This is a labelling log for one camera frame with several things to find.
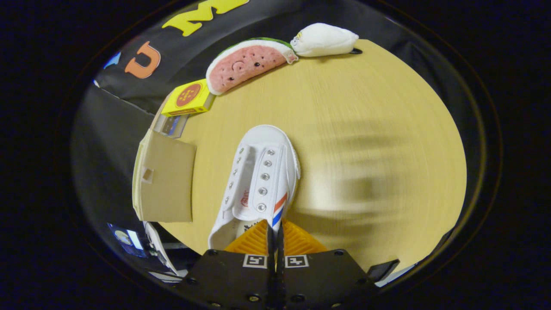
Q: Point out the black flat device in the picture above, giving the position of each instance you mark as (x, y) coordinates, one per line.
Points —
(382, 270)

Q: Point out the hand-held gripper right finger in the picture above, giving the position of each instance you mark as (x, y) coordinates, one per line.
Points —
(320, 280)

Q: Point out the black backdrop cloth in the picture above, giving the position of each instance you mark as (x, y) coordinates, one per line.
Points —
(107, 150)

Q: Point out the computer screen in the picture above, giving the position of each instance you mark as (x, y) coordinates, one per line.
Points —
(127, 239)

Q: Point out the yellow book with red circle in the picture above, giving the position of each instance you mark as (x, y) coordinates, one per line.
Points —
(187, 97)

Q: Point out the grey book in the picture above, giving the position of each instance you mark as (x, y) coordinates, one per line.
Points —
(157, 122)

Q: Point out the white canvas shoe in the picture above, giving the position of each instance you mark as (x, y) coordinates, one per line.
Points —
(262, 172)

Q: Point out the watermelon slice plush toy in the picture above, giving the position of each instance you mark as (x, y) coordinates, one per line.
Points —
(245, 64)

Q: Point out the white device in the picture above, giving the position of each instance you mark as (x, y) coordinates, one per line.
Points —
(157, 245)

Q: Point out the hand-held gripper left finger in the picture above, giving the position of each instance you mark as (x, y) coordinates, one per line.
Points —
(232, 280)

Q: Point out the white plush toy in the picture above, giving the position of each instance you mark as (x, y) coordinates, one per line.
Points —
(325, 39)

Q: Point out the beige foldable storage box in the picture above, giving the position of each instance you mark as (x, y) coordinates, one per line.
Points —
(168, 181)

